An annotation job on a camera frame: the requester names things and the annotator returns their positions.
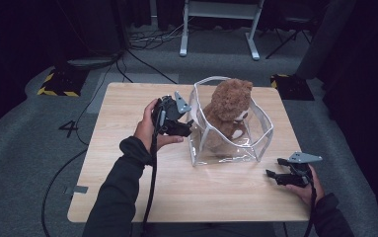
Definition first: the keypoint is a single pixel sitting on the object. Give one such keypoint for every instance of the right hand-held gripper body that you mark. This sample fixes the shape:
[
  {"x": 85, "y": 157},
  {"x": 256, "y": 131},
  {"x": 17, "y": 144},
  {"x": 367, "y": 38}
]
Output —
[{"x": 303, "y": 177}]

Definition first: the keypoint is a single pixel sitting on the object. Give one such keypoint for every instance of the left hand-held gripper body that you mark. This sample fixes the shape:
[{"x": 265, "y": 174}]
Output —
[{"x": 166, "y": 113}]

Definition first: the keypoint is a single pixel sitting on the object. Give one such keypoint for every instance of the clear plastic bag white trim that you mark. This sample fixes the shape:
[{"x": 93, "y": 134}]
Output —
[{"x": 259, "y": 131}]

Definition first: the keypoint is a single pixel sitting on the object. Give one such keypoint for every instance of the brown teddy bear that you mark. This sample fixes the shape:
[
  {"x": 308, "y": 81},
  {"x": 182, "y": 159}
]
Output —
[{"x": 229, "y": 102}]

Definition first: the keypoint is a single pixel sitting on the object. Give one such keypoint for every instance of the person's right hand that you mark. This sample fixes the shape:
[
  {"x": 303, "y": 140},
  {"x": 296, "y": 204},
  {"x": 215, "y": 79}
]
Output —
[{"x": 315, "y": 192}]

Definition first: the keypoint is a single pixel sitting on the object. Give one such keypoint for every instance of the person's left hand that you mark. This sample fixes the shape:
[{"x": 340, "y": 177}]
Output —
[{"x": 143, "y": 130}]

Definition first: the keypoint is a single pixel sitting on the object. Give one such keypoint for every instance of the black yellow striped stand base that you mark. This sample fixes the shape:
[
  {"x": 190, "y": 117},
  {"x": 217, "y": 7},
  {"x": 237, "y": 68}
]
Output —
[
  {"x": 63, "y": 82},
  {"x": 291, "y": 87}
]

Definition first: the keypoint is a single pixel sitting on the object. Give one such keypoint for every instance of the grey tape strip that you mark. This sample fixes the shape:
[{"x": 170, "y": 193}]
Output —
[{"x": 78, "y": 189}]

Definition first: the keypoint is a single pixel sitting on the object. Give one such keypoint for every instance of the black tripod stand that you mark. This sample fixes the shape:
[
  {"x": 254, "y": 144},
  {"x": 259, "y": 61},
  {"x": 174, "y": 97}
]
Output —
[{"x": 288, "y": 39}]

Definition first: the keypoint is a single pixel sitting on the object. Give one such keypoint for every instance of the grey curtain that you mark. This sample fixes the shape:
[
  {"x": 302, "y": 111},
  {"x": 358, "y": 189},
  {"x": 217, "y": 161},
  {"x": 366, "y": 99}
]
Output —
[{"x": 324, "y": 39}]

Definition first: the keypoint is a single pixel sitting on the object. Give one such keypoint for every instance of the white desk frame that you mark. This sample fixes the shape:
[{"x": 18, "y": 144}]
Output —
[{"x": 219, "y": 9}]

